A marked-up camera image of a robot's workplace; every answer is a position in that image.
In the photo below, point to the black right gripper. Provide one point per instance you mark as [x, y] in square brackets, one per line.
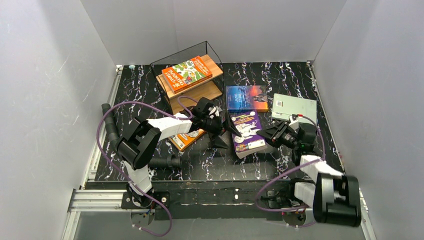
[276, 136]

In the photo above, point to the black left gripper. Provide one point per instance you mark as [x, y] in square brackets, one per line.
[222, 125]

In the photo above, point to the purple treehouse book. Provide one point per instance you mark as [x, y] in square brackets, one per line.
[247, 124]

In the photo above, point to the orange small treehouse book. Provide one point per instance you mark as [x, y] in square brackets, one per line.
[183, 140]

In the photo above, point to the orange green treehouse book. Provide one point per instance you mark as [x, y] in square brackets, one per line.
[186, 74]

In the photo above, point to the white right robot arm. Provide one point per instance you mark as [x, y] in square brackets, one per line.
[333, 196]

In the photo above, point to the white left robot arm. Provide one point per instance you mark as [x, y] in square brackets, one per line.
[137, 142]

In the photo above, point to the pale green file folder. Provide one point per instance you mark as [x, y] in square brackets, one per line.
[284, 106]

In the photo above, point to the blue Jane Eyre book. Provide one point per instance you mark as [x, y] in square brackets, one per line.
[240, 98]

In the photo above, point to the wooden two-tier shelf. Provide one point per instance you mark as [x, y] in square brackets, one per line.
[212, 88]

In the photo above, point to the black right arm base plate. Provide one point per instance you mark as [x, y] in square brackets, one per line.
[274, 200]

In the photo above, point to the aluminium table frame rail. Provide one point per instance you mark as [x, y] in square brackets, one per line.
[92, 196]

